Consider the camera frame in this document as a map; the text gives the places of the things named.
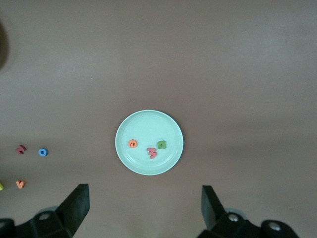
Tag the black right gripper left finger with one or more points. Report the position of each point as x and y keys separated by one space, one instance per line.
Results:
x=67 y=215

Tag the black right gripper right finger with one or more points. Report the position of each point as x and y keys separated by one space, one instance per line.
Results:
x=215 y=218

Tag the pink foam letter w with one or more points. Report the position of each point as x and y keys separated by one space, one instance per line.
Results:
x=152 y=155

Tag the green foam letter n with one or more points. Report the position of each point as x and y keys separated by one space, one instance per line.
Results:
x=162 y=141

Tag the orange foam letter e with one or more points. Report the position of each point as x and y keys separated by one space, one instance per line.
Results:
x=129 y=143

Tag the orange foam letter v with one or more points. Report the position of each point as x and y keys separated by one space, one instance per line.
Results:
x=20 y=186

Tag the blue foam letter o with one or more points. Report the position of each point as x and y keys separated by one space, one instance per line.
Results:
x=39 y=152

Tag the red letter t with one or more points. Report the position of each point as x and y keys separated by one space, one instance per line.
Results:
x=21 y=149

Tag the green plate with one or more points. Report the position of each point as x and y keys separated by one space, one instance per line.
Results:
x=148 y=124

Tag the beige plate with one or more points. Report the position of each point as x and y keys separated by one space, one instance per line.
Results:
x=3 y=47

